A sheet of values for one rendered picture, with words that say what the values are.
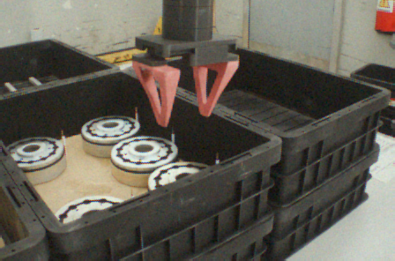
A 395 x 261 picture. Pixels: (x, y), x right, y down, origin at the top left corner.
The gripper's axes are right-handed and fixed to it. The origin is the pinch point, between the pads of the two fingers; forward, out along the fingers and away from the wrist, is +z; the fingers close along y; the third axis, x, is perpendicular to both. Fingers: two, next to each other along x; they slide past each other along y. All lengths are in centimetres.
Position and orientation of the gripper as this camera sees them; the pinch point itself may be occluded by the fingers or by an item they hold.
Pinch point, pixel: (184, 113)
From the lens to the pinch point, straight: 49.5
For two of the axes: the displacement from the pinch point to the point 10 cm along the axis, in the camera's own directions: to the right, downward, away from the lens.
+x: 6.2, 2.9, -7.3
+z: -0.4, 9.4, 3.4
